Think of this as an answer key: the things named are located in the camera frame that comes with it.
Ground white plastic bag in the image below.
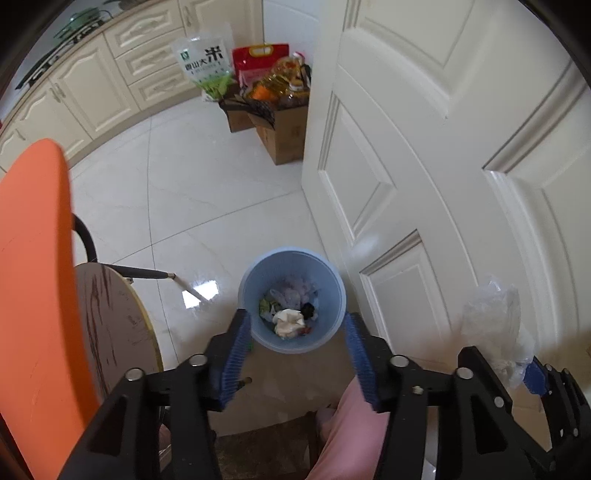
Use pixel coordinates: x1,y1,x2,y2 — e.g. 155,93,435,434
461,276,536,389

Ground black plastic bag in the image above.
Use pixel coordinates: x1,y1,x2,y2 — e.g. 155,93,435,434
301,302,318,321

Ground paper ball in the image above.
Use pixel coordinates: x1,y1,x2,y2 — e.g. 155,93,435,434
273,309,307,340

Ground yellow green snack bag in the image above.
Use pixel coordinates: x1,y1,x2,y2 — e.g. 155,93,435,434
259,298,273,322

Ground clear bag with bread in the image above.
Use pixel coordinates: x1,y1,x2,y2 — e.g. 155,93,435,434
266,276,319,310

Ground light blue trash bin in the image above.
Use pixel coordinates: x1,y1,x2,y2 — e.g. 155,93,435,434
238,248,346,354

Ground lower kitchen cabinets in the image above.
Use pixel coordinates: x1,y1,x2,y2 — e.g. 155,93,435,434
1,1,263,173

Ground pink trouser leg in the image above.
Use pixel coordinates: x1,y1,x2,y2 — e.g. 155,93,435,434
308,377,390,479

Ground wooden round table top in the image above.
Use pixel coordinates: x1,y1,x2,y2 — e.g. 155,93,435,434
74,263,163,401

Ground orange round table mat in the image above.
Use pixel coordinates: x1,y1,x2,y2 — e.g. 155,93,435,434
1,139,98,479

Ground white door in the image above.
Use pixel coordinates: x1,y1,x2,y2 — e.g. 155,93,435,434
303,1,590,383

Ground brown cardboard box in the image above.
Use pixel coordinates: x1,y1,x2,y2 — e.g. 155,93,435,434
218,98,308,165

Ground red gift bag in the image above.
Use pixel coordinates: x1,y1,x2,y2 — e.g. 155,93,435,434
232,43,290,88

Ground gas stove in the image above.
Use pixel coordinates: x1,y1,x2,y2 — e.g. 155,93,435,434
15,27,99,91

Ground white rice bag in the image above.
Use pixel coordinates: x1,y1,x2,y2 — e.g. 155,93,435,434
171,22,235,102

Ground green electric pot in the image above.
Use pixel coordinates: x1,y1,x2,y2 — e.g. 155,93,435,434
53,7,113,41

